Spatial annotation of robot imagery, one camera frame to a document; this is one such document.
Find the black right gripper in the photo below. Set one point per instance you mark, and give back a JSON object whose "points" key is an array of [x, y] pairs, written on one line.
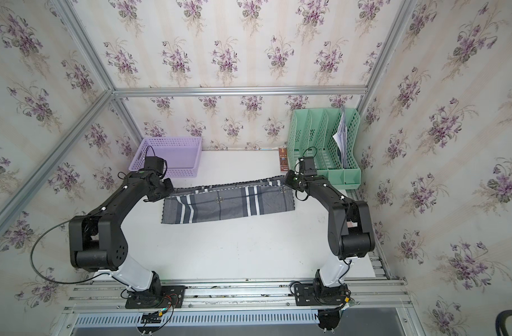
{"points": [[288, 178]]}

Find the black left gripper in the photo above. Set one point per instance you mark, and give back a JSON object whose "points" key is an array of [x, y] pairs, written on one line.
{"points": [[168, 188]]}

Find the grey plaid pillowcase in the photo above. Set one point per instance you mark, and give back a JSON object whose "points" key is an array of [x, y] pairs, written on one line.
{"points": [[202, 204]]}

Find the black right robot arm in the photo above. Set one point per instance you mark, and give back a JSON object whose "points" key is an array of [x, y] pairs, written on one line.
{"points": [[349, 230]]}

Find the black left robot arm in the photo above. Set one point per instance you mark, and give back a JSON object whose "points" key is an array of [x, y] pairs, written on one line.
{"points": [[98, 244]]}

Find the small brown box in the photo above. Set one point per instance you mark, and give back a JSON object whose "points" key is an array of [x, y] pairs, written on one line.
{"points": [[283, 158]]}

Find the purple perforated plastic basket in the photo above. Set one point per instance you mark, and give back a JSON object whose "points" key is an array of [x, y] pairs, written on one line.
{"points": [[182, 155]]}

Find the green plastic file organizer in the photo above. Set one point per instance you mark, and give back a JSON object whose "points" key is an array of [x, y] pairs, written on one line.
{"points": [[310, 134]]}

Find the white papers in organizer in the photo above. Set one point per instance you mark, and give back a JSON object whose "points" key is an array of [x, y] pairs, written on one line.
{"points": [[340, 138]]}

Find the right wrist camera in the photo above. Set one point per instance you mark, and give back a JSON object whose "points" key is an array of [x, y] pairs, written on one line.
{"points": [[307, 166]]}

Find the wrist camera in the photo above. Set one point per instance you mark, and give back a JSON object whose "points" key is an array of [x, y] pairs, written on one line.
{"points": [[307, 166], [155, 164]]}

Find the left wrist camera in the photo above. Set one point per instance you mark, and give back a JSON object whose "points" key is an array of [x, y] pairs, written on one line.
{"points": [[155, 164]]}

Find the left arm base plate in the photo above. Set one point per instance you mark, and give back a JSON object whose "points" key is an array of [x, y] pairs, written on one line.
{"points": [[155, 296]]}

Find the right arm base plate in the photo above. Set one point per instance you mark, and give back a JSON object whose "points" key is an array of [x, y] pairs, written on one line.
{"points": [[319, 295]]}

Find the aluminium rail frame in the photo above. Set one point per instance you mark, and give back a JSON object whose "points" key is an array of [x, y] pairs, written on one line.
{"points": [[376, 307]]}

